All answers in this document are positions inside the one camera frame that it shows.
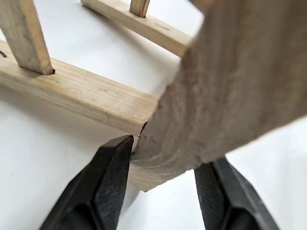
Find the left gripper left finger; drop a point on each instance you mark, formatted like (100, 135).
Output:
(108, 182)

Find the wooden cross bar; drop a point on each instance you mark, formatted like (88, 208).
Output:
(79, 95)
(148, 26)

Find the wooden leg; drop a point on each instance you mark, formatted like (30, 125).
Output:
(139, 7)
(24, 36)

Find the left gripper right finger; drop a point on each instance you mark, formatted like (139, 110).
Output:
(227, 198)

